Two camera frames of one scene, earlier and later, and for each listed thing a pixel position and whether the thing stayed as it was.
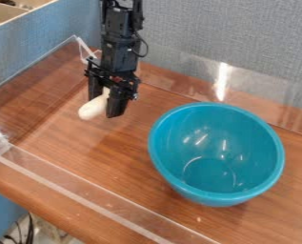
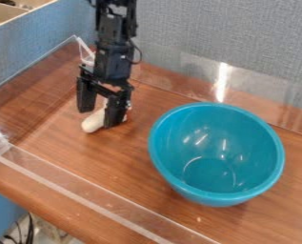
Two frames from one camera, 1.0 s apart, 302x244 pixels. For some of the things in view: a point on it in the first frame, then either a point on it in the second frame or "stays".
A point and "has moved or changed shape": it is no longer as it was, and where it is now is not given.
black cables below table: [30, 233] stays
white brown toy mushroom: [96, 107] has moved or changed shape
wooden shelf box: [6, 10] stays
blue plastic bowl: [219, 152] stays
